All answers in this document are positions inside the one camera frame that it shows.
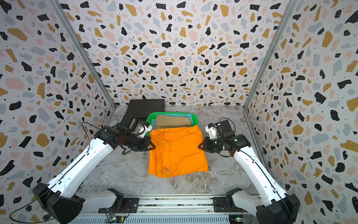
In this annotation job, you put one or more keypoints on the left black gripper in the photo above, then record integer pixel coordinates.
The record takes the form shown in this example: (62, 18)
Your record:
(147, 142)

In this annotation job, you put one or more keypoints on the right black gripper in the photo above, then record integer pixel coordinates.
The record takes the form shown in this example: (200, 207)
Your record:
(206, 143)

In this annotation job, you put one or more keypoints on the orange pants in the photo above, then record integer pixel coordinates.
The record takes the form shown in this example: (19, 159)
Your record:
(176, 152)

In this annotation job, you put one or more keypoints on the khaki pants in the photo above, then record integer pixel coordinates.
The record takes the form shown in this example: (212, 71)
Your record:
(173, 121)

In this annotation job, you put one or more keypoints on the green plastic basket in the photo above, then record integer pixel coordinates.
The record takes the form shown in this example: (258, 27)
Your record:
(187, 124)

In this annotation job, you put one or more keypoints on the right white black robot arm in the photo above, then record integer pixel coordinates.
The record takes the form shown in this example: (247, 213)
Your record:
(274, 205)

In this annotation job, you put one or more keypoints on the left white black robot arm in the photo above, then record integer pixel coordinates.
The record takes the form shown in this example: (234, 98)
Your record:
(60, 198)

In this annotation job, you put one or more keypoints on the black case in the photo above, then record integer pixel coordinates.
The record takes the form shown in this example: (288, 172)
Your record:
(140, 109)

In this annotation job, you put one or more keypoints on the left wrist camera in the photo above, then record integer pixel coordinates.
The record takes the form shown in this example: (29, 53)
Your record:
(143, 131)

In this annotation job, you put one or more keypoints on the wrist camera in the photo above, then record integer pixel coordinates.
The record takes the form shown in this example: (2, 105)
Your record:
(211, 130)
(143, 131)

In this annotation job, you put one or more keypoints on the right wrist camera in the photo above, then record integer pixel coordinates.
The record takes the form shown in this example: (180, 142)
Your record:
(211, 130)

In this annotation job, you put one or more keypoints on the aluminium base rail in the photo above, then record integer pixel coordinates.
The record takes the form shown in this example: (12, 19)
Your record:
(197, 209)

